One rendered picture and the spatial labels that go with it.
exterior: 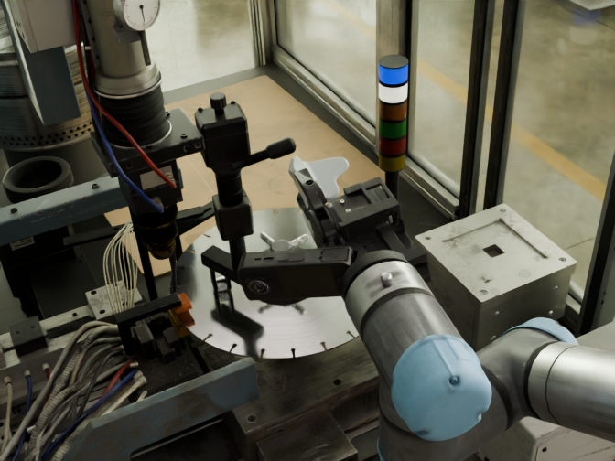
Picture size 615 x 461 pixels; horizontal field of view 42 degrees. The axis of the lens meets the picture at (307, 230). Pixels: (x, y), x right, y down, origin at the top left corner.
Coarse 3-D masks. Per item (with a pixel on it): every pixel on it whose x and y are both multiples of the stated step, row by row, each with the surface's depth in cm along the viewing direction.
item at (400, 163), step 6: (384, 156) 132; (390, 156) 132; (396, 156) 132; (402, 156) 133; (384, 162) 133; (390, 162) 133; (396, 162) 133; (402, 162) 133; (384, 168) 134; (390, 168) 133; (396, 168) 133; (402, 168) 134
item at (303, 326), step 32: (256, 224) 128; (288, 224) 127; (192, 256) 122; (192, 288) 116; (224, 320) 111; (256, 320) 110; (288, 320) 110; (320, 320) 110; (256, 352) 106; (288, 352) 105; (320, 352) 105
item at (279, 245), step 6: (264, 234) 117; (306, 234) 117; (264, 240) 117; (270, 240) 116; (282, 240) 115; (294, 240) 116; (300, 240) 116; (306, 240) 116; (276, 246) 114; (282, 246) 114; (288, 246) 114; (294, 246) 116
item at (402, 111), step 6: (402, 102) 127; (384, 108) 127; (390, 108) 127; (396, 108) 126; (402, 108) 127; (384, 114) 128; (390, 114) 127; (396, 114) 127; (402, 114) 128; (384, 120) 128; (390, 120) 128; (396, 120) 128; (402, 120) 128
